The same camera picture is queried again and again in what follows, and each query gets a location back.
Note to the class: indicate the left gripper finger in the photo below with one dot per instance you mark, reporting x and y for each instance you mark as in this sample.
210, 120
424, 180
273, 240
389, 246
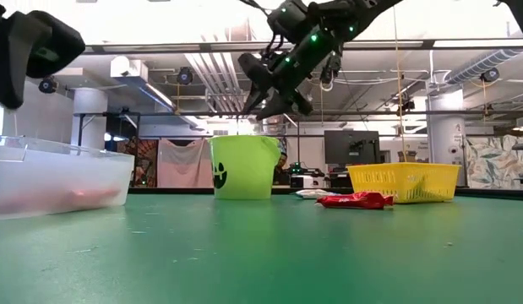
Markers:
5, 63

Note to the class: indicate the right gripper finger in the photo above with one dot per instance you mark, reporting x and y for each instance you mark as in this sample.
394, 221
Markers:
282, 103
254, 74

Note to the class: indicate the red KitKat candy bar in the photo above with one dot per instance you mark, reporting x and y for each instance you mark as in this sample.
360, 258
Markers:
356, 200
16, 204

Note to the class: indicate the lime green halloween bucket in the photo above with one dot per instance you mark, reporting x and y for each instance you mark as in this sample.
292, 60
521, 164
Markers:
244, 177

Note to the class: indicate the white blue Hershey's candy bar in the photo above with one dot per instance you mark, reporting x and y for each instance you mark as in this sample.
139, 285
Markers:
312, 193

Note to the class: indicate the person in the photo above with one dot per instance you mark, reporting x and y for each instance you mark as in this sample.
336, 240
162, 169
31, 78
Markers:
281, 162

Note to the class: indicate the white box device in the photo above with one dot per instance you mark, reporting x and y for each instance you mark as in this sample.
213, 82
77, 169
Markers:
301, 181

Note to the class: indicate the black computer monitor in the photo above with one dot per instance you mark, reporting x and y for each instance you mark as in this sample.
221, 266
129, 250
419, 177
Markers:
352, 147

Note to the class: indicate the white round pillar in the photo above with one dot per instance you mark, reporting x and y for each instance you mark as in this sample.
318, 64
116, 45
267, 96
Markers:
90, 118
445, 135

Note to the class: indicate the pink hanging cloth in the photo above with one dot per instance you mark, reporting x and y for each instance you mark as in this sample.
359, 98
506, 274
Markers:
185, 164

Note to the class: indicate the clear plastic bin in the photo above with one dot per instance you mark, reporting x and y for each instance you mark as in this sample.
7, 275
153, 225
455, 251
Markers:
54, 169

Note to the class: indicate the yellow plastic basket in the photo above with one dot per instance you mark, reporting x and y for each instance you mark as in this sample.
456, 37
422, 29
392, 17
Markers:
404, 181

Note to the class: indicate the green table mat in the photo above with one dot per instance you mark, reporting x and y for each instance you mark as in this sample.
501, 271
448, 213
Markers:
261, 262

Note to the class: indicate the black ceiling camera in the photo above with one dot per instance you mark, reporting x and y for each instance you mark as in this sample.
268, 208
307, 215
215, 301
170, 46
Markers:
47, 84
185, 76
490, 74

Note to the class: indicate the dark patterned wall hanging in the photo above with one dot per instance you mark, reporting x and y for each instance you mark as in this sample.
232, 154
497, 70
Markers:
136, 160

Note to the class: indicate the silver ventilation duct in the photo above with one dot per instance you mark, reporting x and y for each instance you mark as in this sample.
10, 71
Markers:
481, 63

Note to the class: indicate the leaf-patterned wall panel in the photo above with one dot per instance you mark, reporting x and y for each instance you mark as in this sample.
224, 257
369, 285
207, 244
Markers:
493, 162

